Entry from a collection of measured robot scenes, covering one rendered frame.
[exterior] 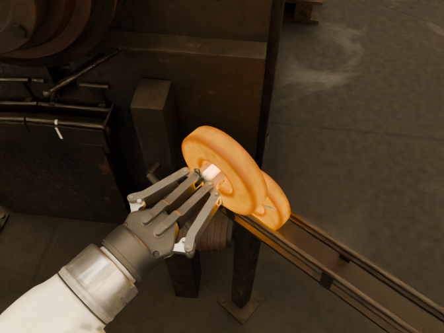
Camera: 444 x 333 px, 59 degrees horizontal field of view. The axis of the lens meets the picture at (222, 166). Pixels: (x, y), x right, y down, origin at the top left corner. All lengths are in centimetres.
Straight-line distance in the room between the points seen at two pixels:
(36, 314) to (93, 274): 7
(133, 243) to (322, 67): 188
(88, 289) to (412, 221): 145
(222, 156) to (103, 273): 21
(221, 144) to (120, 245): 19
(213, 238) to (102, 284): 53
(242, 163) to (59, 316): 29
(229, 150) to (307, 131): 139
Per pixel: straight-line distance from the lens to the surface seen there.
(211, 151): 54
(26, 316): 50
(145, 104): 86
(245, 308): 145
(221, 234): 98
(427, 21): 283
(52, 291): 51
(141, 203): 57
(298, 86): 212
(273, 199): 75
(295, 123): 193
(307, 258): 78
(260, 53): 87
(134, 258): 51
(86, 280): 50
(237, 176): 53
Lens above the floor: 140
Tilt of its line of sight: 54 degrees down
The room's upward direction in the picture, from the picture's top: straight up
